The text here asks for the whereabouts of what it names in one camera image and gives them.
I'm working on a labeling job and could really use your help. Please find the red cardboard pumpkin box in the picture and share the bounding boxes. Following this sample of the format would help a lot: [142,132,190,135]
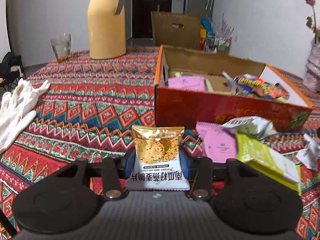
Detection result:
[155,45,314,132]

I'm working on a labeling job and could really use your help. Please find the pink snack packet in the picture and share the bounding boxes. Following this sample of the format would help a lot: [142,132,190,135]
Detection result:
[196,122,238,163]
[168,76,206,91]

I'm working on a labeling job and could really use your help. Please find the white cloth glove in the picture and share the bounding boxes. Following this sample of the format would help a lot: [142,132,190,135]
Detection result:
[0,79,50,153]

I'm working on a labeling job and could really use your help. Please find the silver white snack packet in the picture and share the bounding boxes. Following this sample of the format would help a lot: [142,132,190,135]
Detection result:
[222,116,278,140]

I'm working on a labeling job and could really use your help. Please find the red orange chip bag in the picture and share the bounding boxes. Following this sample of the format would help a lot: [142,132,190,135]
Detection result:
[222,72,290,103]

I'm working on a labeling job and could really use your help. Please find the green white snack bar packet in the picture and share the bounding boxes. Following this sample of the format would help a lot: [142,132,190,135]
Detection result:
[235,132,301,194]

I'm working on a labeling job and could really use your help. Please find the wire storage cart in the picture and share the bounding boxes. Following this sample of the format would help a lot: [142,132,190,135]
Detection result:
[204,34,232,54]

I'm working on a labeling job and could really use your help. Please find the yellow thermos jug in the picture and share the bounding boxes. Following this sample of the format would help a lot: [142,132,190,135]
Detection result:
[87,0,126,60]

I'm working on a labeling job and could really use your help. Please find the white snack wrapper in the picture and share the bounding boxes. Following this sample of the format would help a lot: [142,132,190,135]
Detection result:
[296,134,319,171]

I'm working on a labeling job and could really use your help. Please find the drinking glass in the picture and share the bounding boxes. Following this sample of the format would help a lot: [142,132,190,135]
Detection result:
[50,33,71,63]

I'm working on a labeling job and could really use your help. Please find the dark entrance door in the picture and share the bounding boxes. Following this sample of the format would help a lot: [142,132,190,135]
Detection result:
[132,0,172,38]

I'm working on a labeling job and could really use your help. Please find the pink textured flower vase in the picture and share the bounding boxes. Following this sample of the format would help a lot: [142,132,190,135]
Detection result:
[303,44,319,93]

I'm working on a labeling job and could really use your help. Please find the patterned red tablecloth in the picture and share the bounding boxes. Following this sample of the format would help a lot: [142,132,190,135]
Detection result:
[0,45,320,240]

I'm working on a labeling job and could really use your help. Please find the dried pink roses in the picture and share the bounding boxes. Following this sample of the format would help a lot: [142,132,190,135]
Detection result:
[304,0,319,44]

